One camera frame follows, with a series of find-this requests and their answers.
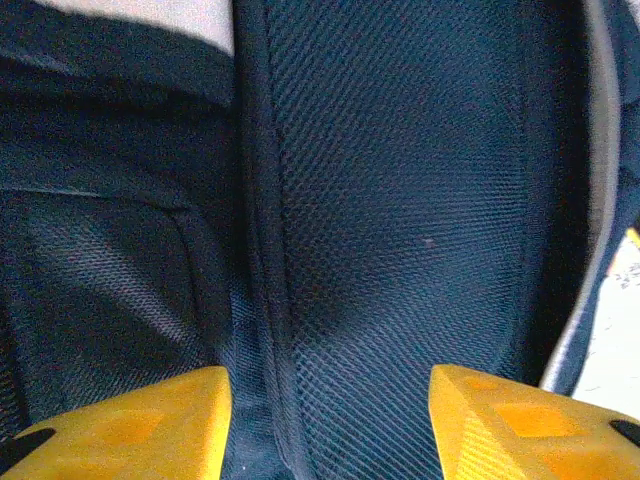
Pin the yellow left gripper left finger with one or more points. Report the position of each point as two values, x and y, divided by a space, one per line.
150 435

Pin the navy blue student backpack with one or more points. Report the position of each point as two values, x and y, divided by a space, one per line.
375 200

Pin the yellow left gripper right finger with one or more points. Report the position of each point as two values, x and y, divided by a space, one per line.
525 440

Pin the floral table cloth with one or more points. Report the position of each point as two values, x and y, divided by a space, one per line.
620 340

